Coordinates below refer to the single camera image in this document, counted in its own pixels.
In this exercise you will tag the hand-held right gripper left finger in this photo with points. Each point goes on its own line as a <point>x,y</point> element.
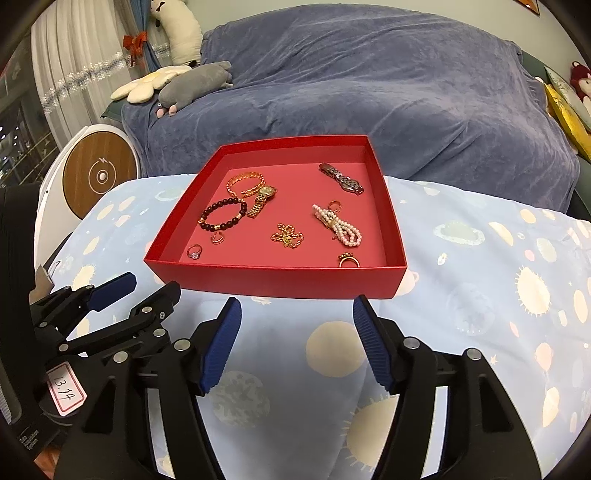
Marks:
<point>221,346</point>

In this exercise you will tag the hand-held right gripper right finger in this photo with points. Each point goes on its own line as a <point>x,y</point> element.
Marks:
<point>371,344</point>

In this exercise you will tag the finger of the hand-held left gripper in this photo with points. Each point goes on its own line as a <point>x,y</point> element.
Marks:
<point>154,300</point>
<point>113,288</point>

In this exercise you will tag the red cardboard box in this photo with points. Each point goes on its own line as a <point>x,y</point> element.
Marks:
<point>286,279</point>

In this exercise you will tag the gold wristwatch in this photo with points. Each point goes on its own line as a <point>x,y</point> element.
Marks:
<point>262,196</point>

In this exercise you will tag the silver link wristwatch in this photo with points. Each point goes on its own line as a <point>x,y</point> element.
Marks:
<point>341,178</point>

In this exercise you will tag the cardboard piece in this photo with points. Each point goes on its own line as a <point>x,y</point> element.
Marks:
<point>44,279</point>

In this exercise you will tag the blue printed tablecloth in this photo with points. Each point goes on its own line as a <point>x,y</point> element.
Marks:
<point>461,300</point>

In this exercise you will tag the white device with wooden disc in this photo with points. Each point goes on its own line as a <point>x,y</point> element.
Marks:
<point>99,175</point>

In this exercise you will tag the flower-shaped pillow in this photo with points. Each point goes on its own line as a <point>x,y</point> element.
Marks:
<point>143,85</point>

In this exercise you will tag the grey plush toy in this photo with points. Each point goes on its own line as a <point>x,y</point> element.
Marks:
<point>194,83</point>

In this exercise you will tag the white sheer curtain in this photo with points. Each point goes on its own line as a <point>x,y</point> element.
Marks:
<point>69,60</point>

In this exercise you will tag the red bow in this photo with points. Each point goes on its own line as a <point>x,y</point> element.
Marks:
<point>135,44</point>

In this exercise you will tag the blue curtain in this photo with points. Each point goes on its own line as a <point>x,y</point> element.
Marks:
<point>152,41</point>

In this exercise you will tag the white plush toy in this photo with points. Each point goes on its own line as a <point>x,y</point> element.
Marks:
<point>182,32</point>

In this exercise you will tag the yellow pillow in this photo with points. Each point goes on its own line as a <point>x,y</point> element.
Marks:
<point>565,120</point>

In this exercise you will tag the silver patterned pillow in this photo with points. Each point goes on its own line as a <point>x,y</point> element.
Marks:
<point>565,90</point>

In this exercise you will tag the red plush toy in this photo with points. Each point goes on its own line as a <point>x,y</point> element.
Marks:
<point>581,78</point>

